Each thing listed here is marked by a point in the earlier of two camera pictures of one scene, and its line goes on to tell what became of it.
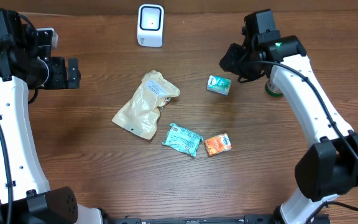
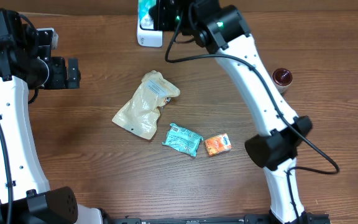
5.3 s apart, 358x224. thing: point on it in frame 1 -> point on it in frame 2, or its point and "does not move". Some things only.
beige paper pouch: x=140 y=114 does not move
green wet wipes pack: x=183 y=140 does not move
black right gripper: x=231 y=64 -> x=163 y=15
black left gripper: x=62 y=81 does not move
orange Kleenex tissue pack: x=218 y=144 does not move
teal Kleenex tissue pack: x=219 y=84 -> x=146 y=21
